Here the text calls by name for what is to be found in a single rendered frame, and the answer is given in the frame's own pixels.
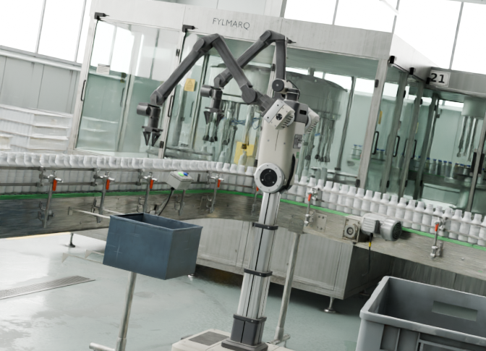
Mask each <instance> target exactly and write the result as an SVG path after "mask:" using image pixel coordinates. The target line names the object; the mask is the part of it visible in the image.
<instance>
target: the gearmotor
mask: <svg viewBox="0 0 486 351"><path fill-rule="evenodd" d="M401 231H402V224H401V222H400V221H399V220H397V219H392V218H388V217H386V216H380V215H375V214H373V213H366V214H365V215H364V216H363V217H359V216H350V215H348V216H345V220H344V228H343V232H342V235H341V239H343V240H348V241H351V245H354V244H355V242H356V243H358V242H364V243H366V240H367V236H368V235H369V236H370V242H369V261H368V271H367V273H366V274H363V276H366V275H367V274H368V273H369V271H370V247H371V239H372V237H379V238H381V239H384V240H390V241H397V239H398V238H399V237H400V236H401Z"/></svg>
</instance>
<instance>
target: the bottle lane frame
mask: <svg viewBox="0 0 486 351"><path fill-rule="evenodd" d="M182 192H183V190H175V191H174V193H173V195H172V196H171V197H170V199H169V201H168V203H167V205H166V207H165V208H164V210H163V211H162V213H161V215H160V216H161V217H164V218H168V219H173V220H177V221H184V220H192V219H203V215H204V214H199V210H200V202H201V197H202V196H207V194H208V190H186V192H185V196H184V202H185V206H184V208H183V211H184V213H183V214H182V215H181V216H179V213H178V211H176V210H175V208H174V205H175V203H176V209H178V210H179V209H180V205H179V203H177V202H176V196H177V195H178V198H177V201H178V202H181V200H182ZM170 193H171V190H169V191H149V196H148V203H147V204H148V208H147V213H149V212H150V211H154V210H156V205H160V204H161V203H162V202H163V201H164V200H165V199H166V198H167V197H168V196H169V194H170ZM145 194H146V191H143V192H117V193H116V192H115V193H106V194H105V198H104V203H103V207H104V208H105V209H106V210H109V211H115V212H118V213H124V214H127V213H138V212H137V206H140V208H139V212H142V211H143V207H142V205H140V204H139V203H138V200H139V197H141V200H140V203H141V204H144V202H145ZM101 195H102V193H64V194H52V197H51V205H50V210H51V215H50V218H49V221H50V224H49V225H47V227H46V228H43V224H42V221H40V220H39V218H38V212H39V211H41V216H40V219H43V220H44V216H45V214H44V211H42V210H41V208H39V206H40V202H41V201H43V207H42V209H46V204H47V199H48V194H38V195H37V194H36V195H0V239H6V238H13V237H27V236H35V235H42V234H56V233H63V232H77V231H85V230H92V229H106V228H108V227H109V222H110V219H107V218H103V220H102V221H101V222H100V223H97V219H96V217H95V216H94V215H90V214H87V213H82V212H78V211H73V212H72V215H68V213H69V207H70V206H74V207H73V208H74V209H77V210H81V211H87V212H90V213H91V210H92V206H93V204H94V200H95V199H97V202H96V206H100V203H101Z"/></svg>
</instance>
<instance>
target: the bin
mask: <svg viewBox="0 0 486 351"><path fill-rule="evenodd" d="M73 207H74V206H70V207H69V213H68V215H72V212H73V211H78V212H82V213H87V214H90V215H94V216H99V217H103V218H107V219H110V222H109V227H108V235H107V239H106V247H105V252H104V254H103V253H98V252H95V251H92V250H86V252H85V257H84V258H82V257H79V256H75V255H71V254H68V253H63V256H62V260H61V262H62V263H63V262H64V261H65V259H66V258H67V257H68V256H69V255H70V256H73V257H76V258H81V259H84V260H87V261H92V262H96V263H101V264H103V265H107V266H111V267H114V268H120V269H123V270H126V271H131V272H135V273H137V274H142V275H146V276H151V277H154V278H157V279H162V280H167V279H173V278H176V277H179V276H185V275H188V274H193V273H194V272H195V265H196V260H197V253H198V248H199V244H200V236H201V231H202V228H203V226H199V225H196V224H190V223H187V222H183V221H177V220H173V219H168V218H164V217H161V216H155V215H152V214H148V213H127V214H124V213H118V212H115V211H109V210H106V209H105V210H103V211H107V212H110V213H116V214H117V215H110V217H108V216H102V215H99V214H96V213H93V209H98V208H96V207H95V205H93V206H92V210H91V213H90V212H87V211H81V210H77V209H74V208H73ZM91 253H97V254H101V255H104V257H103V262H99V261H94V260H90V259H87V257H88V256H89V255H90V254H91Z"/></svg>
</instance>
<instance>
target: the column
mask: <svg viewBox="0 0 486 351"><path fill-rule="evenodd" d="M287 1H288V0H266V4H265V11H264V15H268V16H273V17H283V18H284V17H285V13H286V5H287Z"/></svg>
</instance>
